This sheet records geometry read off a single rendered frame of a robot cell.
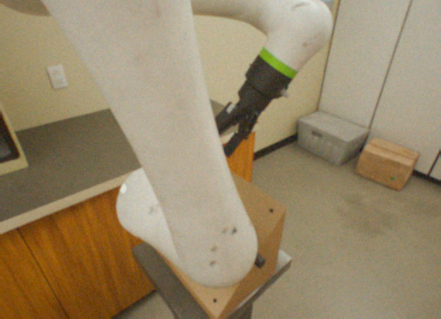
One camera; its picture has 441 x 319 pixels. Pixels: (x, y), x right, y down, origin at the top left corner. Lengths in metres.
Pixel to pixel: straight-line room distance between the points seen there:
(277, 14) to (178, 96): 0.38
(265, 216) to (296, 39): 0.37
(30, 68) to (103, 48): 1.45
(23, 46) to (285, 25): 1.33
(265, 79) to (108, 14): 0.41
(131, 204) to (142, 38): 0.35
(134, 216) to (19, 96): 1.28
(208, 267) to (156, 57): 0.28
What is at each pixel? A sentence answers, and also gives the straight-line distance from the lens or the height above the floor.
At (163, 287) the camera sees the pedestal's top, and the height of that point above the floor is 0.94.
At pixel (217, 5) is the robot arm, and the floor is 1.54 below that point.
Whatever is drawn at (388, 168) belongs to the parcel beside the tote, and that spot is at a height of 0.19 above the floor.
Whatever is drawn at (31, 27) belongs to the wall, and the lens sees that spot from 1.65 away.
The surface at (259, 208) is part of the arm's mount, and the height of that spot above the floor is 1.14.
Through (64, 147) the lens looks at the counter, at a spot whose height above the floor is 0.94.
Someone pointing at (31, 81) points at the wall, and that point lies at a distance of 1.69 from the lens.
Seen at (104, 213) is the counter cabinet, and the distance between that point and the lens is 1.24.
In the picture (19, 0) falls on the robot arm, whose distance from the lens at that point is 0.37.
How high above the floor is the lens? 1.58
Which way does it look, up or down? 32 degrees down
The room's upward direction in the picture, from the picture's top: straight up
